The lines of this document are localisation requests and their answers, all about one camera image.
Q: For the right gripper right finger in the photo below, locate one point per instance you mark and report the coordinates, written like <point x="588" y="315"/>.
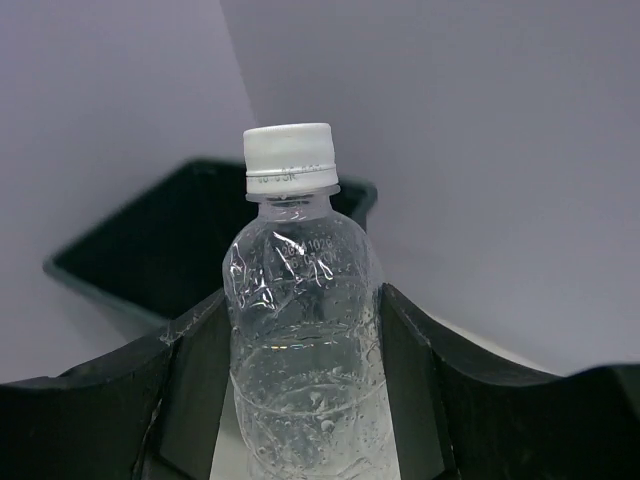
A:
<point x="462" y="412"/>

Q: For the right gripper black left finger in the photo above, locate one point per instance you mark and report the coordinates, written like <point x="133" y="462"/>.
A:
<point x="148" y="410"/>

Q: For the clear unlabelled bottle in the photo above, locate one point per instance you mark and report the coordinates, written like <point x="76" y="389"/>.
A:
<point x="310" y="390"/>

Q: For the dark green plastic bin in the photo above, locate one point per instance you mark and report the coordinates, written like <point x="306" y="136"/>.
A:
<point x="165" y="240"/>

